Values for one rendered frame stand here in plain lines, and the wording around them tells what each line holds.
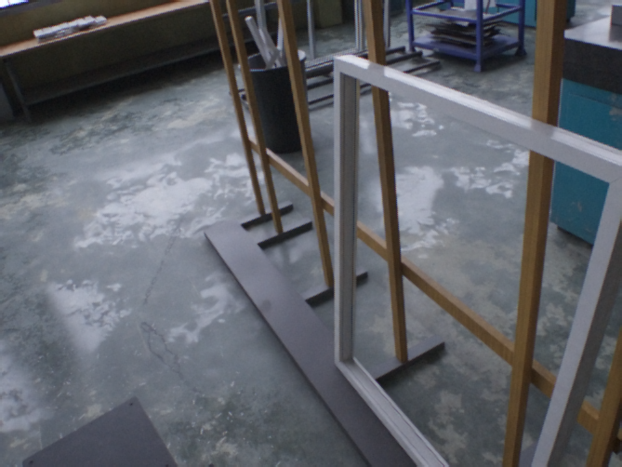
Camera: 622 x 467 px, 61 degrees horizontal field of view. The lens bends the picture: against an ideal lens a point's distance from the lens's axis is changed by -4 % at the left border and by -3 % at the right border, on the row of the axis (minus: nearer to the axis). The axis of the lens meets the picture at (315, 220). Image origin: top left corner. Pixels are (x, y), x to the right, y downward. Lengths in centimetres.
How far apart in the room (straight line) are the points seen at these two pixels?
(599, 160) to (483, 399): 159
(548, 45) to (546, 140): 20
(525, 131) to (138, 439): 124
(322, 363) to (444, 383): 58
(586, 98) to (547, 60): 179
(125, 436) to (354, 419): 114
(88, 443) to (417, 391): 149
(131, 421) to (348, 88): 128
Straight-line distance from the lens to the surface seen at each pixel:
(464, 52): 647
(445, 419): 250
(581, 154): 122
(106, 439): 163
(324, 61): 653
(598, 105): 305
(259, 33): 471
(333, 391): 256
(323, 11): 910
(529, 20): 793
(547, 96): 134
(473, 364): 271
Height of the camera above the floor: 200
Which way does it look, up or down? 32 degrees down
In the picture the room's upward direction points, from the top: 10 degrees counter-clockwise
